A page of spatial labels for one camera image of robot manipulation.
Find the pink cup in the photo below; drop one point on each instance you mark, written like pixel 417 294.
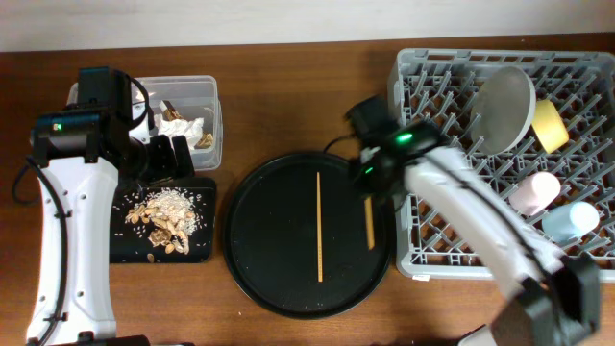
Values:
pixel 534 193

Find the grey plate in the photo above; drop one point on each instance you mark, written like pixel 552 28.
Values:
pixel 503 110

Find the clear plastic waste bin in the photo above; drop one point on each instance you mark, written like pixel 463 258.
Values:
pixel 183 106

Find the grey dishwasher rack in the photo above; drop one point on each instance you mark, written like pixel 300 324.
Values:
pixel 442 85

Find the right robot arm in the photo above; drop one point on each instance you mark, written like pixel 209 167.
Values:
pixel 551 298

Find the brown food wrapper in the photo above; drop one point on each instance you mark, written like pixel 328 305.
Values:
pixel 169 112

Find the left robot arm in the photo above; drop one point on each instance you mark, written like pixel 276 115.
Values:
pixel 80 156

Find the blue cup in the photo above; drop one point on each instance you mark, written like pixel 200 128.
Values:
pixel 571 220

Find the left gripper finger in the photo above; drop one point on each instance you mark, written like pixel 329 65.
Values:
pixel 161 161
pixel 184 162

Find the round black serving tray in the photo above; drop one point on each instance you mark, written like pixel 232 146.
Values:
pixel 270 240

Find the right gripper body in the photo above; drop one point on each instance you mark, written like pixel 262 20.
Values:
pixel 364 184

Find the black rectangular tray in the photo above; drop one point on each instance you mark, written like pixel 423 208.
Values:
pixel 163 226

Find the peanut shells and rice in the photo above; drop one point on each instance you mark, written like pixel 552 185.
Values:
pixel 165 218

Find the wooden chopstick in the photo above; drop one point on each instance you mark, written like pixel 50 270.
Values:
pixel 320 275
pixel 369 223

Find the yellow bowl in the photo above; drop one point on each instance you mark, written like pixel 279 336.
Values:
pixel 549 127

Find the white napkin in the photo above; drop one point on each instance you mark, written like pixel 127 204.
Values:
pixel 191 129

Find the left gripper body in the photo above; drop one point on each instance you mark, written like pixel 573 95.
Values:
pixel 139 162

